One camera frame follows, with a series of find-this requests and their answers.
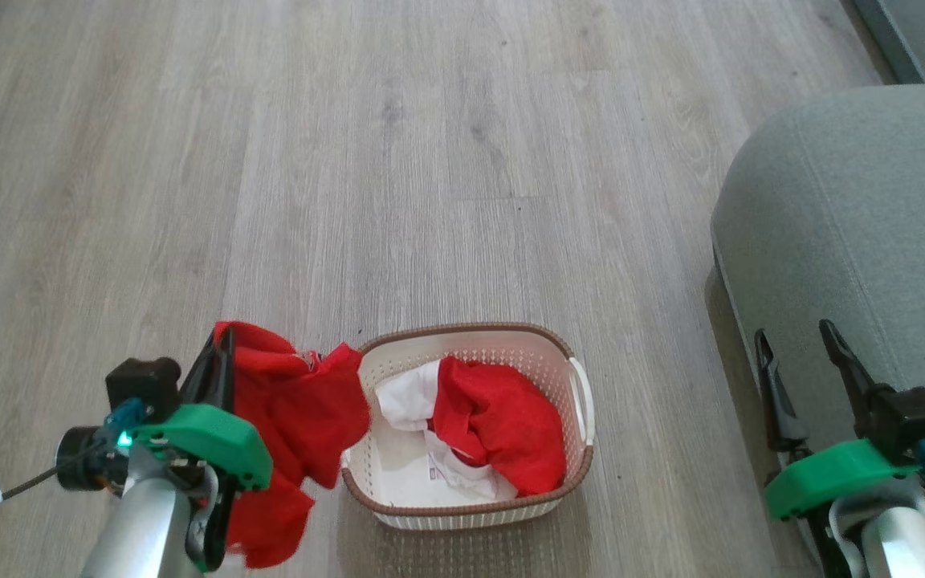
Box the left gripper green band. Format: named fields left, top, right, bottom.
left=129, top=327, right=275, bottom=573

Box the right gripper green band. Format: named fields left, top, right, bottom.
left=754, top=319, right=922, bottom=578

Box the red garment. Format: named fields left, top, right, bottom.
left=431, top=356, right=568, bottom=497
left=214, top=321, right=372, bottom=569

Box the grey fabric sofa seat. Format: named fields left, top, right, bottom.
left=710, top=83, right=925, bottom=578

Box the white perforated laundry basket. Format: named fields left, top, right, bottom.
left=340, top=323, right=595, bottom=531

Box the white garment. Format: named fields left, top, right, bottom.
left=375, top=359, right=499, bottom=500

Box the grey furniture panel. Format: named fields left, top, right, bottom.
left=852, top=0, right=925, bottom=85

